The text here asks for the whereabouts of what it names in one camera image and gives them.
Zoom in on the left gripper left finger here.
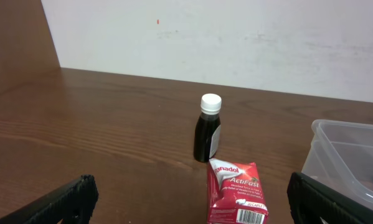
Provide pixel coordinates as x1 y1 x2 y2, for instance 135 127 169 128
0 174 98 224

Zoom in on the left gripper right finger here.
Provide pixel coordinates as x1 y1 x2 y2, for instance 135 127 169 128
287 172 373 224

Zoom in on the clear plastic container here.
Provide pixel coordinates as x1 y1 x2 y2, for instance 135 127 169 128
302 119 373 210

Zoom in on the red Panadol ActiFast box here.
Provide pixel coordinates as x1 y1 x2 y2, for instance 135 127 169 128
207 159 268 224

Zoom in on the dark syrup bottle white cap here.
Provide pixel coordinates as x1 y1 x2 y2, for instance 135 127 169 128
194 93 222 163

